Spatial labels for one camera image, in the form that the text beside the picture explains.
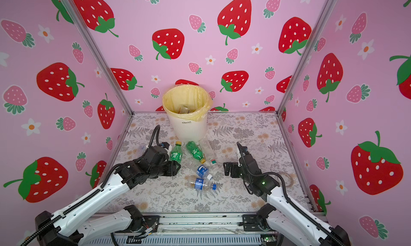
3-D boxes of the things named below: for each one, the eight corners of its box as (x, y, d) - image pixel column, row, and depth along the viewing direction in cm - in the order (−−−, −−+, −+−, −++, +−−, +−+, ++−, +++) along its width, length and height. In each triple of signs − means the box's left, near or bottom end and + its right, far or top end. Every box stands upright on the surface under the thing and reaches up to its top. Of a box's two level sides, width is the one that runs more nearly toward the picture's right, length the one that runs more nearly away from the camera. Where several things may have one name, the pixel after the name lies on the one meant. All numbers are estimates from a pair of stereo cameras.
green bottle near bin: (199, 166, 94) (198, 162, 90) (186, 148, 103) (185, 143, 99) (207, 161, 97) (206, 157, 93) (193, 143, 105) (192, 139, 101)
